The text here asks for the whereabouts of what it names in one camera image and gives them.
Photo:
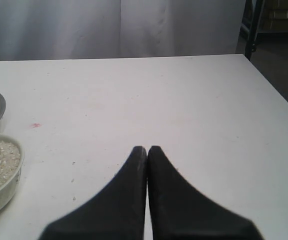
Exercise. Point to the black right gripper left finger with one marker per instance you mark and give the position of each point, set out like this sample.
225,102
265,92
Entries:
116,212

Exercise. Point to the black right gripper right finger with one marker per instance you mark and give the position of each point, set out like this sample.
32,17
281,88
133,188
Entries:
180,212

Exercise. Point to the white ceramic rice bowl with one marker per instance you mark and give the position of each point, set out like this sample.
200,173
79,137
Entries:
11,160

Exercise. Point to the white backdrop cloth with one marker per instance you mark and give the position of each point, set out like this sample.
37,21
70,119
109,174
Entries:
87,29

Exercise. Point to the dark metal rack frame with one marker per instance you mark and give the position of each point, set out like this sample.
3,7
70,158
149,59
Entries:
250,25

